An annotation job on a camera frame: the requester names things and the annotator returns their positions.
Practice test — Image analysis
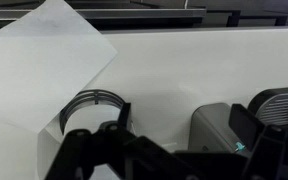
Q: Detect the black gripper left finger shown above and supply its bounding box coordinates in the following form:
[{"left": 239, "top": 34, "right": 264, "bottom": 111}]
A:
[{"left": 45, "top": 102, "right": 185, "bottom": 180}]

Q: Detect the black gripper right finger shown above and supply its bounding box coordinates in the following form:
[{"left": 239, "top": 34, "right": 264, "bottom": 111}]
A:
[{"left": 228, "top": 103, "right": 288, "bottom": 180}]

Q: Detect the white paper towel sheet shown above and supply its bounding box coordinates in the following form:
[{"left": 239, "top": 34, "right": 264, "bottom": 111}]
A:
[{"left": 0, "top": 0, "right": 119, "bottom": 135}]

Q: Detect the grey rounded appliance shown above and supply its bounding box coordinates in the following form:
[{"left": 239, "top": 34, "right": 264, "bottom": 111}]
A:
[{"left": 187, "top": 102, "right": 252, "bottom": 158}]

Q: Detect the grey metal shelf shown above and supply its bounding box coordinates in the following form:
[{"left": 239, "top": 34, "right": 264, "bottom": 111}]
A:
[{"left": 0, "top": 8, "right": 207, "bottom": 29}]

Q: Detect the black table frame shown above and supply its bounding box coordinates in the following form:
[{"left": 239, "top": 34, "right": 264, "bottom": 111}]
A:
[{"left": 205, "top": 9, "right": 288, "bottom": 28}]

